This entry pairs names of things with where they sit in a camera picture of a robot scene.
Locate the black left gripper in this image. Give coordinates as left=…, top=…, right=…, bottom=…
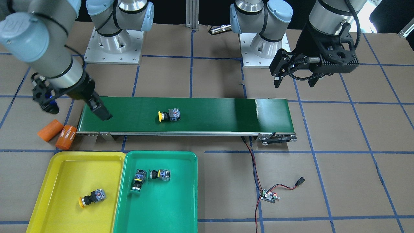
left=269, top=23, right=360, bottom=88

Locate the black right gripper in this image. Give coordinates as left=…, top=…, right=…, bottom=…
left=67, top=72, right=113, bottom=121

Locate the plain orange cylinder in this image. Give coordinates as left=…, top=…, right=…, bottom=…
left=37, top=119, right=64, bottom=142

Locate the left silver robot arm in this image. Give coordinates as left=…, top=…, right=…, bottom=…
left=230, top=0, right=365, bottom=88

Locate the green conveyor belt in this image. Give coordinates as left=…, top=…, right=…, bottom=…
left=77, top=97, right=297, bottom=145

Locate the yellow plastic tray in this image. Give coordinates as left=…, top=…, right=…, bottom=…
left=27, top=151, right=125, bottom=233

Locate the green plastic tray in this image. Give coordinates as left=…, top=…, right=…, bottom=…
left=113, top=151, right=198, bottom=233

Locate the small green controller board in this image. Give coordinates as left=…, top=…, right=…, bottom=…
left=260, top=189, right=280, bottom=204

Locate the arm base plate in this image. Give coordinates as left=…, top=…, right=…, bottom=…
left=84, top=30, right=145, bottom=65
left=239, top=33, right=291, bottom=68

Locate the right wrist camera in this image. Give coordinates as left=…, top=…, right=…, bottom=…
left=30, top=72, right=60, bottom=115

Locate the aluminium frame post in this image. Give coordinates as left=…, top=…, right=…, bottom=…
left=185, top=0, right=200, bottom=30

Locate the red black wire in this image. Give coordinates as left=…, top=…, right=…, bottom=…
left=240, top=136, right=306, bottom=233

